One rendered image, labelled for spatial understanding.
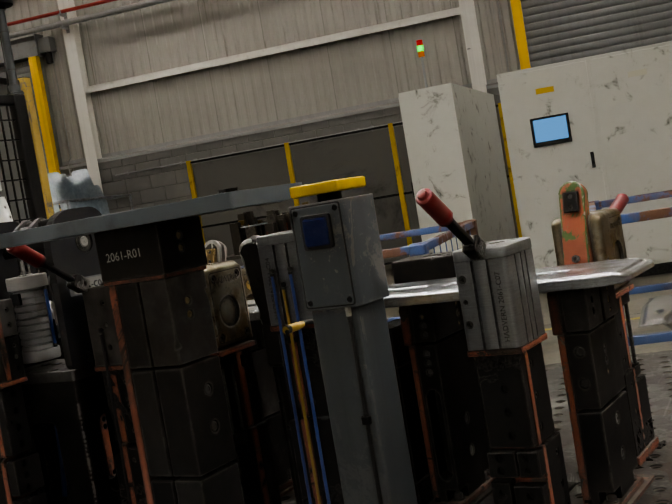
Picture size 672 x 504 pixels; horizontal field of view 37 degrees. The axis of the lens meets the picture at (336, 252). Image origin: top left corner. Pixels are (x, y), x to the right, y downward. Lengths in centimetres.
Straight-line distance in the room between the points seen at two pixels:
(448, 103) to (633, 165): 173
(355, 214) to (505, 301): 21
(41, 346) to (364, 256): 65
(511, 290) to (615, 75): 824
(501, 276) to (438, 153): 828
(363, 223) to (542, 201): 830
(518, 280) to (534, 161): 818
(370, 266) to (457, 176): 832
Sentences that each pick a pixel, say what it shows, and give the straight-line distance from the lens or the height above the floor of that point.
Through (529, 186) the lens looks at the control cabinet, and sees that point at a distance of 934.
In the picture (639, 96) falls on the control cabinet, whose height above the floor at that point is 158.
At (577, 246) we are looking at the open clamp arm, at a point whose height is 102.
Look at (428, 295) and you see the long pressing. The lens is 130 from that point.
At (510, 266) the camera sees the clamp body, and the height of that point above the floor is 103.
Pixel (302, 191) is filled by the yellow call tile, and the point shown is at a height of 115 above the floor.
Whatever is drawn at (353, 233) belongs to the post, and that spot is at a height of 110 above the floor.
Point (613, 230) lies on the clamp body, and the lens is 150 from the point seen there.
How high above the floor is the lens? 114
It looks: 3 degrees down
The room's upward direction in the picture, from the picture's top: 10 degrees counter-clockwise
